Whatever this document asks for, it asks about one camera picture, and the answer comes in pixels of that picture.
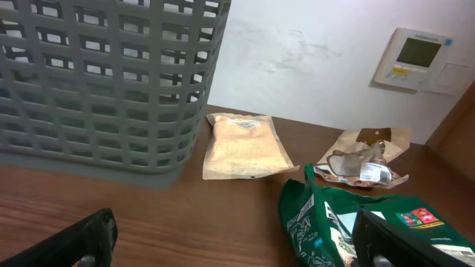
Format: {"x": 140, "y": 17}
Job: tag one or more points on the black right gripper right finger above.
{"x": 380, "y": 243}

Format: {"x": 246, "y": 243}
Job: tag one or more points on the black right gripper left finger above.
{"x": 88, "y": 242}

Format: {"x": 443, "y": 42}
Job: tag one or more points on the green snack bag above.
{"x": 318, "y": 221}

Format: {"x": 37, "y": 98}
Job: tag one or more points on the brown snack bag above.
{"x": 361, "y": 158}

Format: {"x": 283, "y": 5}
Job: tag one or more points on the beige powder pouch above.
{"x": 244, "y": 147}

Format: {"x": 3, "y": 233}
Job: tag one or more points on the grey plastic lattice basket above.
{"x": 110, "y": 89}

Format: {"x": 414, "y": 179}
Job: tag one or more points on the white wall control panel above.
{"x": 417, "y": 60}

